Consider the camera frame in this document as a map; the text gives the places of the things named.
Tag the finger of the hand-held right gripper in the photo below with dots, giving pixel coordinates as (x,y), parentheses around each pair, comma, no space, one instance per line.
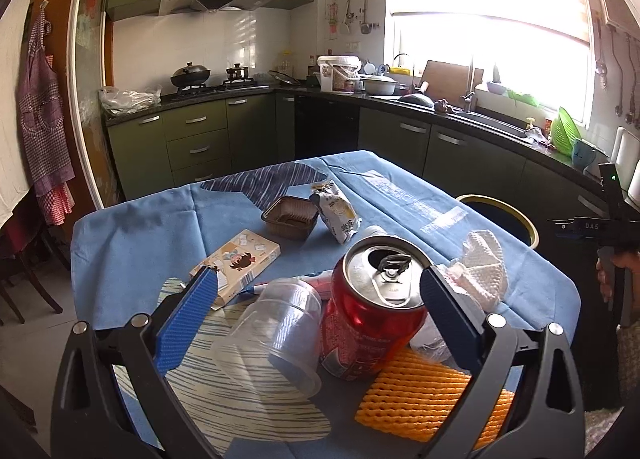
(585,228)

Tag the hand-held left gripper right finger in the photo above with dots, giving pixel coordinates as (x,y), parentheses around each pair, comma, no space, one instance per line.
(450,319)

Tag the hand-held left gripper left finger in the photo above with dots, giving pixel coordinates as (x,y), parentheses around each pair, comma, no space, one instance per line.
(187,319)

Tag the white cloth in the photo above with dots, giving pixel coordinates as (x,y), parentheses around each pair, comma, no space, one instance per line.
(485,264)

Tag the clear plastic cup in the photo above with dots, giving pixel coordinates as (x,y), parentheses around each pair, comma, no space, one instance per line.
(270,334)

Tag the orange foam fruit net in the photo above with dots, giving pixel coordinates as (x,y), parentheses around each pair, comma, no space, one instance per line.
(420,399)

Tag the red soda can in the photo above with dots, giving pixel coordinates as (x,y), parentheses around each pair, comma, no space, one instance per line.
(365,329)

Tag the yellow rimmed black bin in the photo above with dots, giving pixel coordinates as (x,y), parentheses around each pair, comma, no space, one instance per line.
(500,201)

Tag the brown plastic tray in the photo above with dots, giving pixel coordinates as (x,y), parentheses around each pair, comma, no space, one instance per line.
(290,219)

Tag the white snack packet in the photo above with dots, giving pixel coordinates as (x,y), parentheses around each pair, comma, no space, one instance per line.
(337,214)

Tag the person's right hand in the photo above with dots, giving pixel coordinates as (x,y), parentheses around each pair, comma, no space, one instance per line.
(627,260)

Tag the blue mug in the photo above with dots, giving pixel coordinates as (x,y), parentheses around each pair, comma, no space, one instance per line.
(582,154)

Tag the green plastic colander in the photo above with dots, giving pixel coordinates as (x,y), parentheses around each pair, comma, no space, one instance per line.
(567,131)

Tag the cartoon printed cardboard box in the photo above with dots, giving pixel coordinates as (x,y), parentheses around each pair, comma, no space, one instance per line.
(240,259)

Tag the blue tablecloth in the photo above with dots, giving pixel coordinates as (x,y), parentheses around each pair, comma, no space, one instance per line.
(130,239)

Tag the hanging metal ladle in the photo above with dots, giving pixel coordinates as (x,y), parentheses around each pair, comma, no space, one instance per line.
(601,69)

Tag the white and blue pen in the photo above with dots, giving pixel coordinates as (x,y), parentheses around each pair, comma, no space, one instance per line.
(310,285)

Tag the green plastic rack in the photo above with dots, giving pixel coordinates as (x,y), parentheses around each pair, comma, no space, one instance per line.
(522,99)

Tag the steel sink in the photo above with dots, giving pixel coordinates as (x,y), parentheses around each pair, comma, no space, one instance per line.
(495,121)

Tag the person's patterned clothing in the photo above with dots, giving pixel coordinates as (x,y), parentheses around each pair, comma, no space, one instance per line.
(630,369)

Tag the dark wooden chair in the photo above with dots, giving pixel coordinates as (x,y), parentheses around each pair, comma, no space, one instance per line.
(30,279)

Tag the tall steel faucet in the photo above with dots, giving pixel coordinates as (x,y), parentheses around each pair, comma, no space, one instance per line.
(469,99)

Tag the brown rag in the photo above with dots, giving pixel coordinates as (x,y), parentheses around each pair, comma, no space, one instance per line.
(442,106)

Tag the green base cabinets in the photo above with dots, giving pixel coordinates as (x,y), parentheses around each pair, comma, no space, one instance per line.
(200,124)

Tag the wooden cutting board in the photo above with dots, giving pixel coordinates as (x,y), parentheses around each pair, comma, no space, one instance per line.
(445,79)

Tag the clear plastic bag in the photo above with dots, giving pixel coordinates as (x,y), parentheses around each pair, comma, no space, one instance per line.
(125,101)

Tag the checked purple apron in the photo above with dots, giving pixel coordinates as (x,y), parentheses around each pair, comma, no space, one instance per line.
(42,139)

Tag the black gas stove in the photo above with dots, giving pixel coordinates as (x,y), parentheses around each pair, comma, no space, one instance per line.
(240,86)

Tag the white enamel pot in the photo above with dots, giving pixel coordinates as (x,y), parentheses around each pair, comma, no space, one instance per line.
(380,85)

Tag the black wok with lid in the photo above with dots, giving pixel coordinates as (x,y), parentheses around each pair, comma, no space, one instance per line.
(190,73)

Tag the glass sliding door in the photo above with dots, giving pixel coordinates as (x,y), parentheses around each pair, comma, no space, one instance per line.
(92,89)

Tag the thin curved faucet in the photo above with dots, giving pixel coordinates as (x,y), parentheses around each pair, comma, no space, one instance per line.
(400,56)

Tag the small black pot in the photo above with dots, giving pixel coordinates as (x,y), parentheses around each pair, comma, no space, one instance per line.
(237,73)

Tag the glass pot lid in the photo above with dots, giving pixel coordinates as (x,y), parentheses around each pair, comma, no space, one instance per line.
(285,78)

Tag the stacked dishes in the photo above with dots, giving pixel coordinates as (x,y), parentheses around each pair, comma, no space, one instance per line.
(375,68)

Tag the white plastic bucket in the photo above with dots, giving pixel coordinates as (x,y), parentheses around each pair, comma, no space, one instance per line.
(337,74)

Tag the cooking oil bottle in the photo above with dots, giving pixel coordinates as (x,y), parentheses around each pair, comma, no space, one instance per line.
(285,63)

